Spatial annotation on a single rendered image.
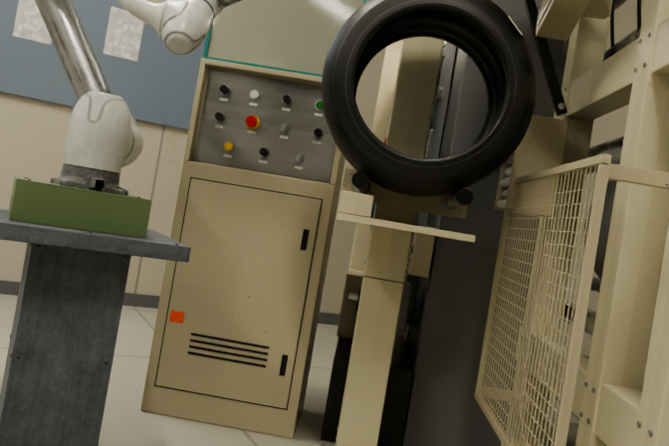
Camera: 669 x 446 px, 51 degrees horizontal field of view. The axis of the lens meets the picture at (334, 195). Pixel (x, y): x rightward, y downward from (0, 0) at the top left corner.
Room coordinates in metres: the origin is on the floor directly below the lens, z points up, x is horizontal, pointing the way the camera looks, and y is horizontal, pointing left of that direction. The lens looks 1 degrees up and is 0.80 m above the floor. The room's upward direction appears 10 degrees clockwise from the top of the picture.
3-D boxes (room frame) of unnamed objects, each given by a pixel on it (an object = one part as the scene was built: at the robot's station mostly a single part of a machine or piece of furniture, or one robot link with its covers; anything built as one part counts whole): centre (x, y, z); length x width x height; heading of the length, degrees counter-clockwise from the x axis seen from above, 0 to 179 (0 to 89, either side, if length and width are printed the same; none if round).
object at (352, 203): (2.06, -0.07, 0.84); 0.36 x 0.09 x 0.06; 177
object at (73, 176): (1.96, 0.67, 0.78); 0.22 x 0.18 x 0.06; 30
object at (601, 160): (1.80, -0.53, 0.65); 0.90 x 0.02 x 0.70; 177
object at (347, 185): (2.23, -0.22, 0.90); 0.40 x 0.03 x 0.10; 87
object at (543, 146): (2.25, -0.60, 1.05); 0.20 x 0.15 x 0.30; 177
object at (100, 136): (1.99, 0.68, 0.92); 0.18 x 0.16 x 0.22; 4
